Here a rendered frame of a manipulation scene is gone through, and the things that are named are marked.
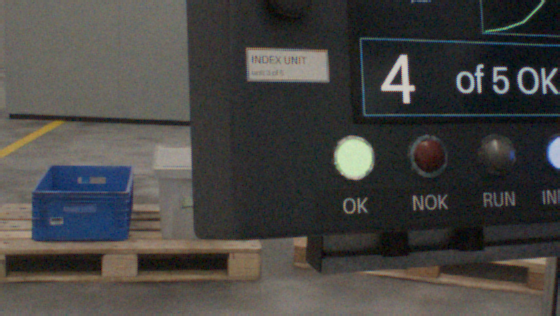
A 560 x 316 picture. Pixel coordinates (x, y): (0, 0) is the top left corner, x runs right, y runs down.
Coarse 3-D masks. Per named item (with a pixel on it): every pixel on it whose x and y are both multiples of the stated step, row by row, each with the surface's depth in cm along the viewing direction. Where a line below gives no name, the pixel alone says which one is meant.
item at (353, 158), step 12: (336, 144) 51; (348, 144) 51; (360, 144) 51; (336, 156) 51; (348, 156) 50; (360, 156) 50; (372, 156) 51; (336, 168) 51; (348, 168) 50; (360, 168) 50
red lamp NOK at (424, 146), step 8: (424, 136) 53; (432, 136) 53; (416, 144) 53; (424, 144) 52; (432, 144) 52; (440, 144) 53; (408, 152) 53; (416, 152) 52; (424, 152) 52; (432, 152) 52; (440, 152) 53; (408, 160) 53; (416, 160) 52; (424, 160) 52; (432, 160) 52; (440, 160) 53; (416, 168) 52; (424, 168) 52; (432, 168) 52; (440, 168) 53; (424, 176) 53; (432, 176) 53
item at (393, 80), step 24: (360, 48) 52; (384, 48) 53; (408, 48) 53; (360, 72) 52; (384, 72) 52; (408, 72) 53; (432, 72) 54; (384, 96) 52; (408, 96) 53; (432, 96) 54
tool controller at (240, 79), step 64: (192, 0) 57; (256, 0) 50; (320, 0) 51; (384, 0) 53; (448, 0) 55; (512, 0) 57; (192, 64) 57; (256, 64) 50; (320, 64) 51; (448, 64) 54; (512, 64) 56; (192, 128) 58; (256, 128) 49; (320, 128) 51; (384, 128) 52; (448, 128) 54; (512, 128) 56; (192, 192) 58; (256, 192) 49; (320, 192) 50; (384, 192) 52; (448, 192) 53; (512, 192) 55; (384, 256) 58
